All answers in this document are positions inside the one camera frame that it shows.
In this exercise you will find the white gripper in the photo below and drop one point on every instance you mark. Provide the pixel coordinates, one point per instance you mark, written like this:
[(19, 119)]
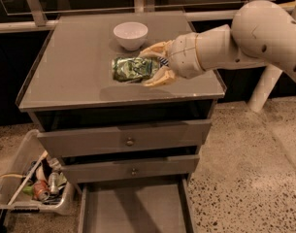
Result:
[(185, 56)]

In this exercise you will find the crushed green can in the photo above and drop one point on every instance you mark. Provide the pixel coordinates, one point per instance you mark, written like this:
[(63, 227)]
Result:
[(134, 69)]

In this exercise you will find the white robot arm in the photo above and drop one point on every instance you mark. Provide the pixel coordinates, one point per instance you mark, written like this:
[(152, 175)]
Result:
[(261, 31)]

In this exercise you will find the grey drawer cabinet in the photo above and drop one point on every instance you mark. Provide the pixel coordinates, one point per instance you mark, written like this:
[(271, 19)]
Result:
[(72, 87)]

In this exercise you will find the grey top drawer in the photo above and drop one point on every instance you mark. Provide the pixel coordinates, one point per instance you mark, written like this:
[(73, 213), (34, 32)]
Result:
[(151, 136)]

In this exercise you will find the grey drawer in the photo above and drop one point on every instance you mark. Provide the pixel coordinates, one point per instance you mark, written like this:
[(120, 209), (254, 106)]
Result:
[(128, 169), (151, 136), (147, 205)]

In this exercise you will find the grey middle drawer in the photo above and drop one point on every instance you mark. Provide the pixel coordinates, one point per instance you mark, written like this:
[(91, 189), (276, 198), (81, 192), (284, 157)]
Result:
[(128, 169)]

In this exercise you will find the grey bottom drawer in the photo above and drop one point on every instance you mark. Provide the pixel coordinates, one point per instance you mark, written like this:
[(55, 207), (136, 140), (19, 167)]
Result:
[(147, 205)]

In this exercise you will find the silver can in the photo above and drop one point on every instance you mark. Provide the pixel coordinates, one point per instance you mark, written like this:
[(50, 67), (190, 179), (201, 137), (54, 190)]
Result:
[(53, 183)]

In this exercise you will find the red soda can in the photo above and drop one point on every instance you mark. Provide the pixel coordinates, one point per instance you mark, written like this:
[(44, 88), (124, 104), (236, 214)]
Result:
[(41, 190)]

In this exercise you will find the blue snack bar wrapper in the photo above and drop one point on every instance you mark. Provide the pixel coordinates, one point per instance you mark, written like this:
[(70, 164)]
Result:
[(163, 61)]

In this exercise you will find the white ceramic bowl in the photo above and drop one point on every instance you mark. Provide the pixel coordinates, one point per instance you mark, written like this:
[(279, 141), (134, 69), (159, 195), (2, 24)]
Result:
[(131, 35)]

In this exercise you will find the white diagonal pole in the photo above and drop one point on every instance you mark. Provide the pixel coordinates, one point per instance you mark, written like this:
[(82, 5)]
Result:
[(266, 83)]

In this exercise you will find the wooden stick in bin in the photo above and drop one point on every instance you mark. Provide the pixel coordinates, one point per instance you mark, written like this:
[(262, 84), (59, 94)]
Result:
[(30, 174)]

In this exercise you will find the clear plastic bin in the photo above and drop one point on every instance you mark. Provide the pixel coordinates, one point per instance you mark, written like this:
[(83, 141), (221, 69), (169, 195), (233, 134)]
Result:
[(29, 151)]

